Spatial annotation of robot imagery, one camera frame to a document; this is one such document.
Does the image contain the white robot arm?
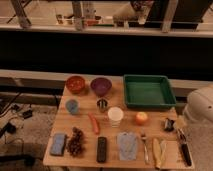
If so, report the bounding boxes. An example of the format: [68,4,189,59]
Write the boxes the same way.
[164,86,213,132]

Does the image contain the red yellow apple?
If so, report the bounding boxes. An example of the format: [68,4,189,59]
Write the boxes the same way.
[135,112,148,125]

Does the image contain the metal fork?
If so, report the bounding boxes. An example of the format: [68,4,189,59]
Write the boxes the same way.
[141,133,149,165]

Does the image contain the green plastic tray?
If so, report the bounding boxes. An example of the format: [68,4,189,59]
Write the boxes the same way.
[123,75,176,109]

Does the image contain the light blue cloth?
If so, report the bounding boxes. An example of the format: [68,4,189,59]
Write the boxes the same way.
[117,132,138,161]

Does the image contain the white paper cup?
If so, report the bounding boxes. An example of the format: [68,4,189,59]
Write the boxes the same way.
[108,107,124,127]

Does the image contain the small metal cup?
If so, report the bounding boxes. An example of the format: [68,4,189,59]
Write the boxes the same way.
[97,98,108,112]

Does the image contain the black remote control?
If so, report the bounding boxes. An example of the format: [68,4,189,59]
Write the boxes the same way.
[96,137,107,163]

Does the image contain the orange carrot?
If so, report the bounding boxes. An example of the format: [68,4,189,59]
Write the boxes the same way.
[88,114,100,135]

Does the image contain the purple bowl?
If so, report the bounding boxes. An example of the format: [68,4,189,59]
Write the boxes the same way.
[90,77,112,97]

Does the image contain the bunch of dark grapes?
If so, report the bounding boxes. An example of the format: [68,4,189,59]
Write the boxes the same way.
[67,127,84,157]

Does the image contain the blue plastic cup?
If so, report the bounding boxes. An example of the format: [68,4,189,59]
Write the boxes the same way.
[65,99,78,115]

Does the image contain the red bowl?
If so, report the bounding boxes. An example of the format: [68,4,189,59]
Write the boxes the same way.
[66,76,85,94]

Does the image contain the blue sponge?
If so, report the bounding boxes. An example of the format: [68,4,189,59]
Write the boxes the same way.
[50,133,67,156]

